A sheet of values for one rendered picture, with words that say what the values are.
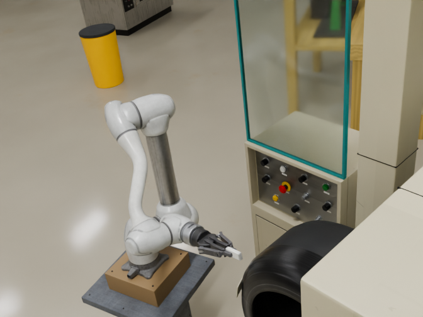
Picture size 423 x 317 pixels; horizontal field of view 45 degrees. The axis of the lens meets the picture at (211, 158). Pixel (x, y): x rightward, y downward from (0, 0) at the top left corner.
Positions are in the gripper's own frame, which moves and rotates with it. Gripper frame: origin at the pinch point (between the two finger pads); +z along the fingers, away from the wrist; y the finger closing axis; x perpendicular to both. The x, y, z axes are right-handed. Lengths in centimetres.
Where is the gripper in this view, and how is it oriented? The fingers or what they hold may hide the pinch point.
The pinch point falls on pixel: (233, 253)
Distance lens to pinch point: 188.8
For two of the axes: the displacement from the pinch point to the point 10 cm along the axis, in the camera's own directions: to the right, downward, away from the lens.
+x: 2.2, 8.8, 4.3
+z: 6.6, 1.9, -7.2
